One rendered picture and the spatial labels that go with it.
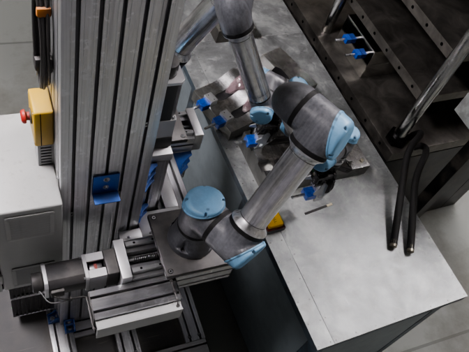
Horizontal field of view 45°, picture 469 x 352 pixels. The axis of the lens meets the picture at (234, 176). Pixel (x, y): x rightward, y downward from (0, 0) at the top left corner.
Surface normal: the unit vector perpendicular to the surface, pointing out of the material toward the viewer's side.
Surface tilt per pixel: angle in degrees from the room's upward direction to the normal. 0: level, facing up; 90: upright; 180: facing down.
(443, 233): 0
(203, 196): 7
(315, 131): 59
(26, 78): 0
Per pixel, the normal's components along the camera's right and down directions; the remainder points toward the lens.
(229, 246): -0.36, 0.14
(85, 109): 0.34, 0.81
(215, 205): 0.15, -0.66
